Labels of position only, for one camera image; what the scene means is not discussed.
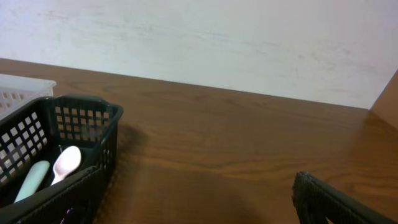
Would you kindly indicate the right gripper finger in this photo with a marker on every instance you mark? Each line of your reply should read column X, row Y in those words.
column 317, row 202

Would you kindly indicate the clear plastic basket tray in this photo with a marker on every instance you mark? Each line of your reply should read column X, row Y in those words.
column 17, row 91

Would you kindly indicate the pale blue plastic fork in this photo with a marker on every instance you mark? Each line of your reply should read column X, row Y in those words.
column 33, row 180

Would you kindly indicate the black plastic basket tray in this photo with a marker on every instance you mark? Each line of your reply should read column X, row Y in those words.
column 40, row 131

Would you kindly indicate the white spoon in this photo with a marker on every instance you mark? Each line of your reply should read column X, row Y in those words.
column 67, row 162

